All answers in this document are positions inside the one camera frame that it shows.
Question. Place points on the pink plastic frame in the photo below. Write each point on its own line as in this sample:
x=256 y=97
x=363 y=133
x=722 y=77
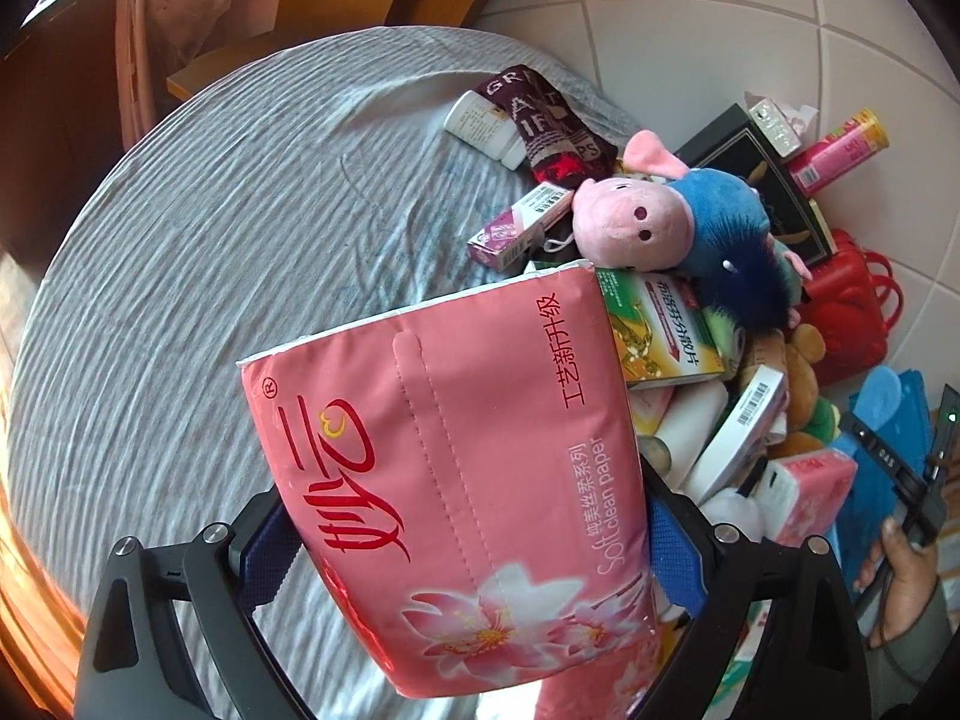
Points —
x=133 y=37

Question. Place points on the person's right hand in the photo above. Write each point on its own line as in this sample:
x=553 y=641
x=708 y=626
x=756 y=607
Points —
x=907 y=577

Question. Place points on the clear plastic bag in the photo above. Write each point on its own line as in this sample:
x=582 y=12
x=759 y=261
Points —
x=187 y=4

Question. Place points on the white barcode box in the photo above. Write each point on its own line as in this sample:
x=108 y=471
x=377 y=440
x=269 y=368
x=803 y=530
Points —
x=739 y=427

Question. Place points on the large pink tissue pack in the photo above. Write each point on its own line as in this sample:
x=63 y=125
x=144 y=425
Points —
x=465 y=465

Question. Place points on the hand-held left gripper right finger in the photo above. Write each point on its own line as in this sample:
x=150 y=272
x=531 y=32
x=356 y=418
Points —
x=675 y=564

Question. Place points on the maroon printed pouch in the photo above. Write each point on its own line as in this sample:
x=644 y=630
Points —
x=544 y=127

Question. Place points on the person's right forearm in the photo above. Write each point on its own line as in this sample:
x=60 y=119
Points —
x=946 y=619

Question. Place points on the blue plastic crate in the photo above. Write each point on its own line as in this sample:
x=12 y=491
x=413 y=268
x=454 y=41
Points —
x=885 y=397

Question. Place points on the green yellow plush toy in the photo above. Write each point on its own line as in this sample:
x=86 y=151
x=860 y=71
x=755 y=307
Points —
x=821 y=420

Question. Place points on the pink plush toy blue mane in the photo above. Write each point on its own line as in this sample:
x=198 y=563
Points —
x=622 y=217

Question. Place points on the pink purple small box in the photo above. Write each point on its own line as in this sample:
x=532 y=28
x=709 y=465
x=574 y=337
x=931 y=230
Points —
x=510 y=229

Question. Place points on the small white box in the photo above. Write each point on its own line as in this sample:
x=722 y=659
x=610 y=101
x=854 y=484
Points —
x=776 y=124

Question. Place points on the small pink tissue pack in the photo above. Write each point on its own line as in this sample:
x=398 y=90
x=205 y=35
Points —
x=810 y=495

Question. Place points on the green orange medicine box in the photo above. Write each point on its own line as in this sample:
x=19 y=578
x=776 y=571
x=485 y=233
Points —
x=660 y=330

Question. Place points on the red plastic toy suitcase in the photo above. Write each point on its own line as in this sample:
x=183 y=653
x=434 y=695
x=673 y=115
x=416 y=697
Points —
x=847 y=315

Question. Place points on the black box gold frame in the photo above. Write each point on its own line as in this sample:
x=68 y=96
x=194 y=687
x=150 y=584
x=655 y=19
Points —
x=780 y=187

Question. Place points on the white tube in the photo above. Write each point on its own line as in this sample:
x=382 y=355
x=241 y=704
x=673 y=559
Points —
x=480 y=127

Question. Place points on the brown teddy bear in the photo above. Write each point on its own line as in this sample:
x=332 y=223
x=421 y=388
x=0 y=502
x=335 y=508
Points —
x=802 y=382

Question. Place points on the pink yellow can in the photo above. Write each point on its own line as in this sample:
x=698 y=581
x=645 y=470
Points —
x=836 y=154

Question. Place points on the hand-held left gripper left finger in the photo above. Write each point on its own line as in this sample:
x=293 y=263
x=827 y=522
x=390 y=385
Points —
x=264 y=564

